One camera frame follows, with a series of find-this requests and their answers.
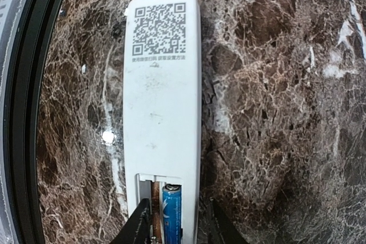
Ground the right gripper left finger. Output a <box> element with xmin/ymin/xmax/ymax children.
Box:
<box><xmin>112</xmin><ymin>198</ymin><xmax>151</xmax><ymax>244</ymax></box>

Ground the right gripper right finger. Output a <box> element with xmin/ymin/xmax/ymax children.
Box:
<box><xmin>207</xmin><ymin>198</ymin><xmax>248</xmax><ymax>244</ymax></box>

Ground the white remote control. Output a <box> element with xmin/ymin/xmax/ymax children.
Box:
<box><xmin>122</xmin><ymin>0</ymin><xmax>202</xmax><ymax>243</ymax></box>

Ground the black front rail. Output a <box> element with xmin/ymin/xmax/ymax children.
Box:
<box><xmin>1</xmin><ymin>0</ymin><xmax>62</xmax><ymax>243</ymax></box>

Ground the white slotted cable duct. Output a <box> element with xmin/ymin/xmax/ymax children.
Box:
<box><xmin>0</xmin><ymin>0</ymin><xmax>32</xmax><ymax>147</ymax></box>

